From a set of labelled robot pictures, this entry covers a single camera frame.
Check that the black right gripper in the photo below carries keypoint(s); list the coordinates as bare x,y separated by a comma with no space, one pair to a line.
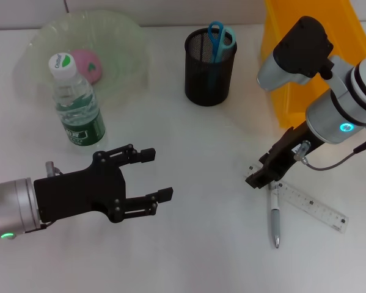
285,152

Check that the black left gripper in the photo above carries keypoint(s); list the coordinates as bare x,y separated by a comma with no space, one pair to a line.
75,193

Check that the white grey ballpoint pen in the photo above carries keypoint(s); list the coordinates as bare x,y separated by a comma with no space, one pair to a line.
275,219

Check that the clear green-label water bottle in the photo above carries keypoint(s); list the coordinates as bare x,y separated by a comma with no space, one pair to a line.
79,113

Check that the pink toy peach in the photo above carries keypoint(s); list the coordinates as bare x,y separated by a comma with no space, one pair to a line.
89,67

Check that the blue plastic scissors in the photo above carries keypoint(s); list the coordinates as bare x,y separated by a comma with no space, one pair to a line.
215,49

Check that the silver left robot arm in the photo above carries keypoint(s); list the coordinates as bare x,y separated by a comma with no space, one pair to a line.
11,207

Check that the transparent plastic ruler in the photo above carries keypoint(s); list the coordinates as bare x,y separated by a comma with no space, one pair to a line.
320,207

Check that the black mesh pen holder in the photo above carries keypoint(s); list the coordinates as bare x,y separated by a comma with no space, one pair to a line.
207,88

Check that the green glass fruit plate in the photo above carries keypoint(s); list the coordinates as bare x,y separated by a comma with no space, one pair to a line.
118,45

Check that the yellow plastic bin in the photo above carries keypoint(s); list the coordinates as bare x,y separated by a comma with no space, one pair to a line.
353,30

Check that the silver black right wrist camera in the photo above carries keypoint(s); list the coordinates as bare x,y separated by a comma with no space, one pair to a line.
298,52

